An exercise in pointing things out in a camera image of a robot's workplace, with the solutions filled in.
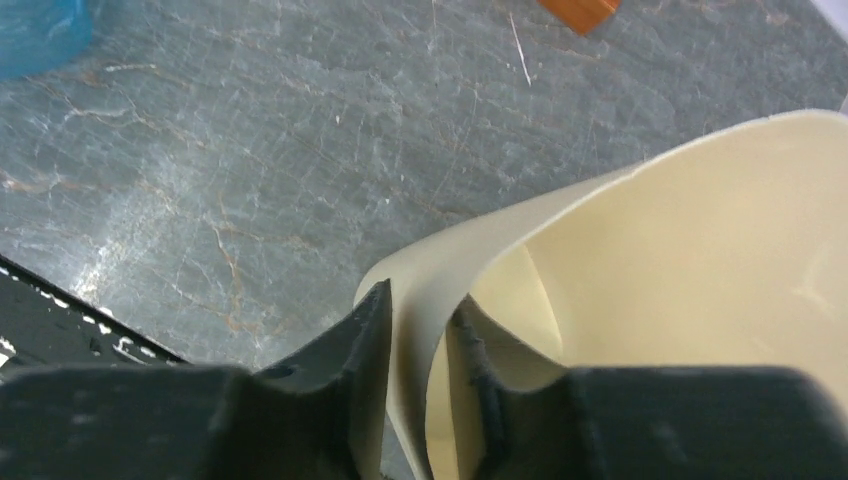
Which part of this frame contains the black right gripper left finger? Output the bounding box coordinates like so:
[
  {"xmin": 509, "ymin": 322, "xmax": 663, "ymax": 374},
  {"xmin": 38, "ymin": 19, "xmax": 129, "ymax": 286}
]
[{"xmin": 1, "ymin": 281, "xmax": 392, "ymax": 479}]

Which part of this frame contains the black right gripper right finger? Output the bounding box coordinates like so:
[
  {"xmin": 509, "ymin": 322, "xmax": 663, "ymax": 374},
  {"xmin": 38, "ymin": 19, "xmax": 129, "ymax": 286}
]
[{"xmin": 448, "ymin": 298, "xmax": 847, "ymax": 479}]

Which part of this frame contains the beige plastic trash bin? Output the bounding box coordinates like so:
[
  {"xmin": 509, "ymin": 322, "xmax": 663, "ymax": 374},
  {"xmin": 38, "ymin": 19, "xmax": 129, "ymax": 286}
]
[{"xmin": 360, "ymin": 110, "xmax": 847, "ymax": 479}]

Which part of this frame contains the blue plastic trash bag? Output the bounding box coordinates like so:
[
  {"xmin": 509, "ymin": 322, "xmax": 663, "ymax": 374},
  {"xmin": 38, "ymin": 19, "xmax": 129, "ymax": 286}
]
[{"xmin": 1, "ymin": 0, "xmax": 92, "ymax": 80}]

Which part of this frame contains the wooden compartment tray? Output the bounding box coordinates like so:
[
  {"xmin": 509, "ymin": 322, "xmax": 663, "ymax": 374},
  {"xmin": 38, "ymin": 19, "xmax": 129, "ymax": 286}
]
[{"xmin": 537, "ymin": 0, "xmax": 621, "ymax": 36}]

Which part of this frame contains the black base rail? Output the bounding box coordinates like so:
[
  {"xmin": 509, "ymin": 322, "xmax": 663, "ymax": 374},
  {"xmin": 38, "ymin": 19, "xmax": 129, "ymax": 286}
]
[{"xmin": 1, "ymin": 257, "xmax": 184, "ymax": 381}]

